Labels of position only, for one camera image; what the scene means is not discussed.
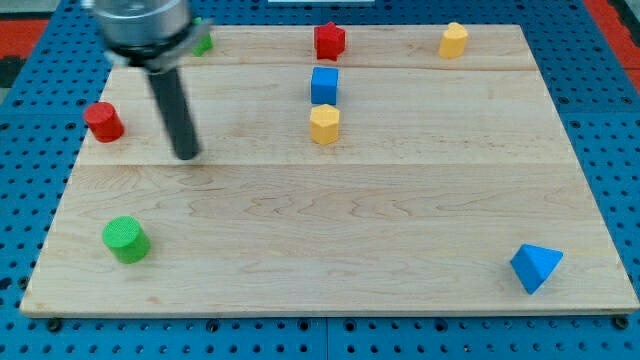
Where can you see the red cylinder block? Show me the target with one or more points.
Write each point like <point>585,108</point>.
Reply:
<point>103,121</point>

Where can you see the red star block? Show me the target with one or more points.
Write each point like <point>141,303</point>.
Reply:
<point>329,41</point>

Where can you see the yellow hexagon block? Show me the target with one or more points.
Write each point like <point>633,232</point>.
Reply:
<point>324,124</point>

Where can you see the yellow heart block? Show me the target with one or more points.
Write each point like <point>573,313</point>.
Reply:
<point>453,41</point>

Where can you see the green cylinder block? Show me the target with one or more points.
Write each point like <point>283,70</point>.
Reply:
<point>126,239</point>

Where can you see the blue cube block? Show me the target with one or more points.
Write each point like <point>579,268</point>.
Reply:
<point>324,85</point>

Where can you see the green block behind arm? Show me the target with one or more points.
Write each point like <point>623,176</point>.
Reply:
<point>205,42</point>

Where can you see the blue triangle block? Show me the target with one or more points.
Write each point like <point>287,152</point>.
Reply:
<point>534,264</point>

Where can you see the wooden board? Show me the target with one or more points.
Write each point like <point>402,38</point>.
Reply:
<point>443,169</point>

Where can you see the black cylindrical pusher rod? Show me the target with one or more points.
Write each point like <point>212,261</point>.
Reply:
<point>173,106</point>

